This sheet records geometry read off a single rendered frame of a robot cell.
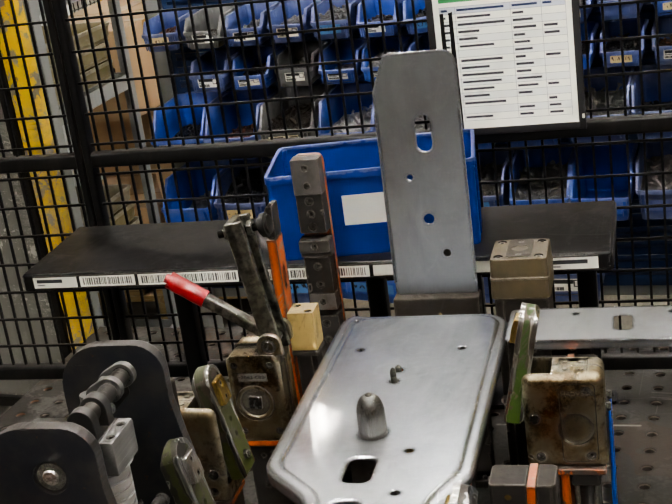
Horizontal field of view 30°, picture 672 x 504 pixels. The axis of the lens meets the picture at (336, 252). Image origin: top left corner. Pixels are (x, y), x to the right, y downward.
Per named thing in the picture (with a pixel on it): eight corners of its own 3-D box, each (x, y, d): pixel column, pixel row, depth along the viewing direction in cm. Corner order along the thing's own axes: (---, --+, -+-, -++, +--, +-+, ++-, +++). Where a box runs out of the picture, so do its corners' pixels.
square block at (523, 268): (566, 494, 177) (547, 257, 165) (509, 494, 179) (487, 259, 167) (569, 465, 184) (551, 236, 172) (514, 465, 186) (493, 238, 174)
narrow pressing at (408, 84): (478, 293, 172) (454, 48, 160) (396, 296, 175) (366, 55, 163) (478, 292, 172) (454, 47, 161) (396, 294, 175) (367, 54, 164)
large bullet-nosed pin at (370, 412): (386, 453, 137) (379, 399, 135) (358, 453, 138) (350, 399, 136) (391, 438, 140) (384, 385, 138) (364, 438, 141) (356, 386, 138)
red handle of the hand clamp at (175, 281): (279, 340, 149) (162, 277, 149) (272, 354, 150) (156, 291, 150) (288, 325, 153) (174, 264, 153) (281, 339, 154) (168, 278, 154)
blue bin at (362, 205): (483, 244, 181) (474, 158, 176) (275, 262, 185) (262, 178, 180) (481, 207, 196) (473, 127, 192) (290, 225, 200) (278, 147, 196)
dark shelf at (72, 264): (614, 271, 173) (612, 251, 172) (24, 293, 196) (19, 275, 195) (617, 217, 193) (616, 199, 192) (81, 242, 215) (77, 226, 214)
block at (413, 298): (497, 488, 181) (478, 296, 170) (415, 487, 184) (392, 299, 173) (499, 477, 183) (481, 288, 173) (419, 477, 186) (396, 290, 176)
